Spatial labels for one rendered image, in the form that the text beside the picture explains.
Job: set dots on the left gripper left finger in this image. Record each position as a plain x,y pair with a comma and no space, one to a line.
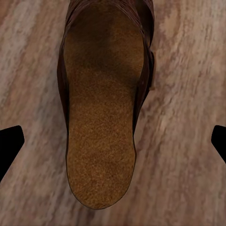
11,141

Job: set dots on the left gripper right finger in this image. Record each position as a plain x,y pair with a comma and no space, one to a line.
218,139

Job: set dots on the sandal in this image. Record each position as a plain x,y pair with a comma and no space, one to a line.
105,71

